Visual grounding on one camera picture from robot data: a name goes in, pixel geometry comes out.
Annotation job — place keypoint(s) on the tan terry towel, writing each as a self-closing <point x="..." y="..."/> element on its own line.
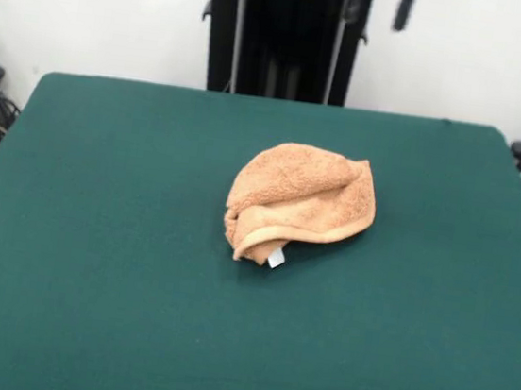
<point x="290" y="184"/>

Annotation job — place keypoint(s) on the dark green table cloth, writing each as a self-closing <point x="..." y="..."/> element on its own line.
<point x="88" y="278"/>

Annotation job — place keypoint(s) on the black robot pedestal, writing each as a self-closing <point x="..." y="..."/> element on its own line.
<point x="279" y="40"/>

